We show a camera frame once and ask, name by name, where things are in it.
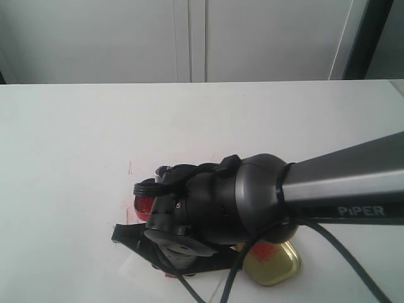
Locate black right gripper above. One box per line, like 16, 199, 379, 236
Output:
111, 176, 239, 275

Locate white paper sheet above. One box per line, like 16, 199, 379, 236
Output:
117, 252, 231, 303

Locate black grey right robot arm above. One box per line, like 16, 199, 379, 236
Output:
112, 133, 403, 275

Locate red ink tin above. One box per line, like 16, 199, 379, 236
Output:
133, 177, 159, 221

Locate gold metal tin lid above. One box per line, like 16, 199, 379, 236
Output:
243, 241, 301, 287

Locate white cabinet doors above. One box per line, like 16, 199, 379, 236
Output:
1, 1, 361, 84

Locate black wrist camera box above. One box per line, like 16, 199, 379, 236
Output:
155, 165, 176, 184

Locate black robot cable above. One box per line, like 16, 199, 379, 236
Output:
132, 154, 395, 303

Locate dark vertical post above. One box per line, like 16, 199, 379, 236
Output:
342, 0, 394, 80

